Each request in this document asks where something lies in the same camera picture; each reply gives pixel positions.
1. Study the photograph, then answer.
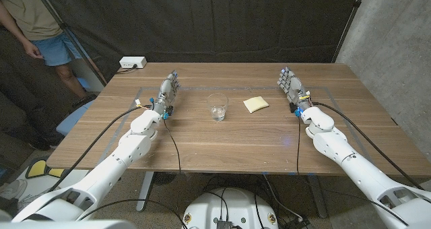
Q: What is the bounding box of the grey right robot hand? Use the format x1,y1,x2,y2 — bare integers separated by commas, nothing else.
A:
277,66,313,114

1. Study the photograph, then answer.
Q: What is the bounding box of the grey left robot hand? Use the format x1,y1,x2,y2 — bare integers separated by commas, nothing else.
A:
153,70,181,117

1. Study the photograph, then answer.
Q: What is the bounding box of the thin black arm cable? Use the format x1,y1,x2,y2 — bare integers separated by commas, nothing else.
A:
163,118,182,174
296,116,302,175

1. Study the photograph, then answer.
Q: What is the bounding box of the black backdrop curtain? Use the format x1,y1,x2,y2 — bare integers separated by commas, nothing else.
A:
33,0,363,84

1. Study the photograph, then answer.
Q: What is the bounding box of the yellow and black floor object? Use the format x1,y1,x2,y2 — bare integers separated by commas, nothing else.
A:
25,158,67,180

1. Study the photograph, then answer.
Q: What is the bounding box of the black backdrop pole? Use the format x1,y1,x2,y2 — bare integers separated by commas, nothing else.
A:
31,0,108,87
331,0,368,64

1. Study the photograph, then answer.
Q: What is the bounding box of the white table leg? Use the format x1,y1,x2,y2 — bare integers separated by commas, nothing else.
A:
136,170,156,212

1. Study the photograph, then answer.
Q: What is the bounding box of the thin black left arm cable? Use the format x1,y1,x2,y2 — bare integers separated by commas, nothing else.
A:
163,118,182,174

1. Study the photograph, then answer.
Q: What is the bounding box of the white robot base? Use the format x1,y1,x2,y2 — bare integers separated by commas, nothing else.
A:
181,187,279,229

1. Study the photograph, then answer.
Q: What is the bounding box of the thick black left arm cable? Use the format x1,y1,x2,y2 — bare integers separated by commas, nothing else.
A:
46,104,154,193

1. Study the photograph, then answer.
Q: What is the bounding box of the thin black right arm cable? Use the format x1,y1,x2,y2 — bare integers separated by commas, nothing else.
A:
296,116,302,175

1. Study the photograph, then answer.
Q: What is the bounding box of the black power strip cable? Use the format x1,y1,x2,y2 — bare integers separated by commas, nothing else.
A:
116,64,138,75

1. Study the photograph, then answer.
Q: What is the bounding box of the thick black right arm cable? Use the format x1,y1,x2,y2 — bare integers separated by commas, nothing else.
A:
312,101,426,191

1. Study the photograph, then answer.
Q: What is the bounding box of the blue stool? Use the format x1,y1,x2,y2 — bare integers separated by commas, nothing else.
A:
55,99,97,137

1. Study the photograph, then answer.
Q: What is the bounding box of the clear glass cup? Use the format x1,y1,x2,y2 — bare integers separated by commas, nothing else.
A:
206,92,229,122

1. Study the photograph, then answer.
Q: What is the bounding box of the white power strip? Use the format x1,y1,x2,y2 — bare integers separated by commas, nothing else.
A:
119,56,147,69

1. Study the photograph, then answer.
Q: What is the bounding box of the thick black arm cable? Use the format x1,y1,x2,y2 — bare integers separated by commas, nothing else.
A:
312,101,426,191
46,104,154,193

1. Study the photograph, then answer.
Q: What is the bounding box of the person in tan shirt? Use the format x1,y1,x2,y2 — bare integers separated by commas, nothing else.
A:
0,0,98,105

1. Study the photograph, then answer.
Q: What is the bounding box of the grey table leg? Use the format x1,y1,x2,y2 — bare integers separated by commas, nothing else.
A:
306,174,328,219

